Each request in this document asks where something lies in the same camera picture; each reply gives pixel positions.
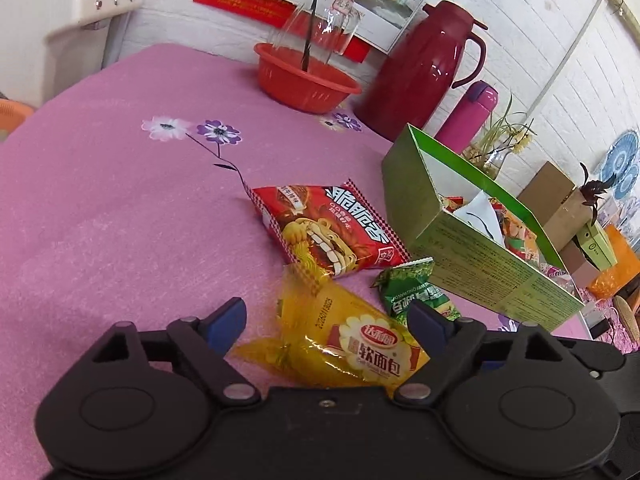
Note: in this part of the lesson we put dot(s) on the red plastic basket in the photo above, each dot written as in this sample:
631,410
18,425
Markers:
317,90

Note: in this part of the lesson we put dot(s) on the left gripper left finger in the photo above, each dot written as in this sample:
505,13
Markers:
202,344

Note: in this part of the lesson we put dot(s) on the orange bag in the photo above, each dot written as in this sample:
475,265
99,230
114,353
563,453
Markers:
624,270

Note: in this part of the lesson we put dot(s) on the glass pitcher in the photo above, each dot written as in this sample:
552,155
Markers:
318,28

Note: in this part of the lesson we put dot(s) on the red noodle snack packet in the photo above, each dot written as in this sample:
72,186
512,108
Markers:
329,230

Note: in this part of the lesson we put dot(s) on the purple leaf plant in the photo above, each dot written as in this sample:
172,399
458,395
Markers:
593,190

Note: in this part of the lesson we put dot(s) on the green shoe box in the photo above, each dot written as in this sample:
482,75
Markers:
595,244

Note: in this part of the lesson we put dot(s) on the glass vase with plant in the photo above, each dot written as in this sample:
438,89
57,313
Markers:
500,137

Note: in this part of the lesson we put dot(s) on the green snack packet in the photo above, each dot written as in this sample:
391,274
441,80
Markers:
398,286

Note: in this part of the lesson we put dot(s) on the dark red thermos jug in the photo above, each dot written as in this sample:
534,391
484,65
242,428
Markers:
418,73

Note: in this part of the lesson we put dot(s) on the blue decorative wall plates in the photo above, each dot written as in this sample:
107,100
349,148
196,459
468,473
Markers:
621,164

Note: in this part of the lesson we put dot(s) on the pink thermos bottle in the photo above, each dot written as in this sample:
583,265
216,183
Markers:
470,113

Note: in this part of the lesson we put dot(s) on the white appliance with screen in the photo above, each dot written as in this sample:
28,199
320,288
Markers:
47,46

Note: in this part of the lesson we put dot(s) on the yellow soft bread packet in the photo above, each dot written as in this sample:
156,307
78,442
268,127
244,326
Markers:
331,338

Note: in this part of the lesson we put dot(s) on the brown cardboard box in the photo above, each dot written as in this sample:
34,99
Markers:
558,205

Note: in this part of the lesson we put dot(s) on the green white cardboard box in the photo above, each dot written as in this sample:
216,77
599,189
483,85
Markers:
438,203

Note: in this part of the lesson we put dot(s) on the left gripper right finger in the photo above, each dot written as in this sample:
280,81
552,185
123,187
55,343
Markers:
451,347

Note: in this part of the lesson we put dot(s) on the pink floral tablecloth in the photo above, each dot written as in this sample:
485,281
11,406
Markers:
123,199

